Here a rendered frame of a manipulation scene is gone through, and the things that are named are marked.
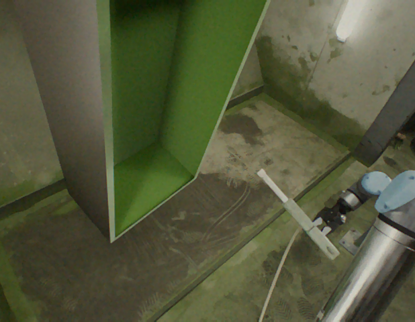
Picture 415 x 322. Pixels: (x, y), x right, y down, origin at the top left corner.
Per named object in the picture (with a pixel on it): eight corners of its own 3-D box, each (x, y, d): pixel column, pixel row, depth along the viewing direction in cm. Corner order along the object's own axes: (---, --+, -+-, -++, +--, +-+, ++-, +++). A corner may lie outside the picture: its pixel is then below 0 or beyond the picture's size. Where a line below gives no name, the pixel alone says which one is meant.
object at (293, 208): (325, 244, 145) (342, 255, 122) (317, 250, 145) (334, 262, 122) (259, 169, 150) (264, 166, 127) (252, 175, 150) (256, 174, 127)
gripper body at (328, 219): (326, 227, 137) (346, 209, 136) (332, 230, 128) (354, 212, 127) (315, 214, 137) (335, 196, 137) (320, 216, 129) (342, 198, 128)
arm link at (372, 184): (402, 179, 112) (390, 184, 124) (371, 166, 115) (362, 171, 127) (391, 201, 111) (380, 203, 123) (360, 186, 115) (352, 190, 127)
